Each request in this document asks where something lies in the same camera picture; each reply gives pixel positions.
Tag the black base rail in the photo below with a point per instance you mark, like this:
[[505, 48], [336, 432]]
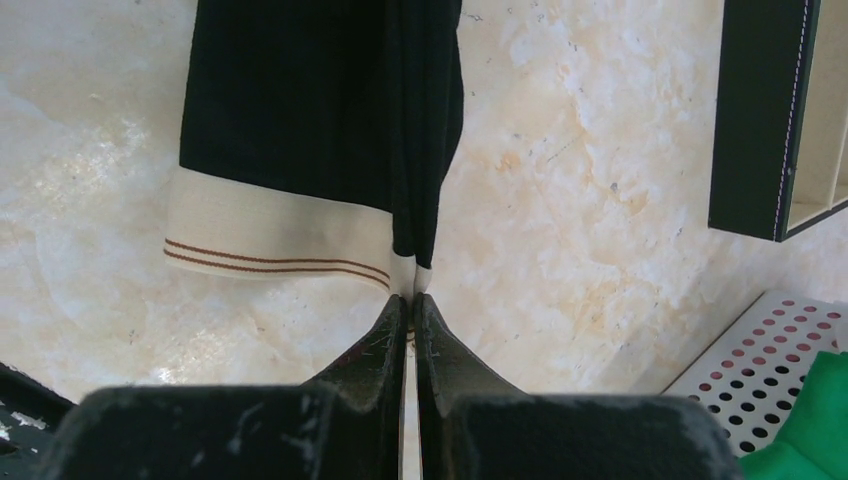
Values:
[[30, 415]]

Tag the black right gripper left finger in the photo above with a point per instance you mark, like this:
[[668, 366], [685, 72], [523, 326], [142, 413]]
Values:
[[343, 423]]

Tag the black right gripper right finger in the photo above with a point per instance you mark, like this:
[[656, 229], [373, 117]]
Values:
[[474, 424]]

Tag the green cloth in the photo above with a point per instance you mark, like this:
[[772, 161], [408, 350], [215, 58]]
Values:
[[812, 442]]

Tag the white basket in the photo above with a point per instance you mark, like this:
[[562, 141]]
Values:
[[750, 376]]

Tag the black leather compartment box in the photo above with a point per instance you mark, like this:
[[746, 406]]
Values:
[[779, 160]]

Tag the black underwear with beige waistband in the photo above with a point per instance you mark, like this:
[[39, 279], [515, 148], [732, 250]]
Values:
[[315, 139]]

